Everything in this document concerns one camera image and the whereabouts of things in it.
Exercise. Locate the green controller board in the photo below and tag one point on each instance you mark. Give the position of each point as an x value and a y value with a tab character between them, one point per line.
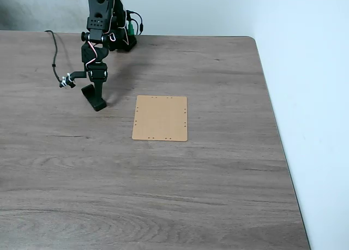
131	30

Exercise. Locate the small camera on black bracket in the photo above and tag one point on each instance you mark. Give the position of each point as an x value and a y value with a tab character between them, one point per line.
68	80

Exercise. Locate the tan board with holes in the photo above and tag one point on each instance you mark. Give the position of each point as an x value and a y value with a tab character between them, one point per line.
161	119

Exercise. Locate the black rectangular block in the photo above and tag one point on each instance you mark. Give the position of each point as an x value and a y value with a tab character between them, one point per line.
90	95

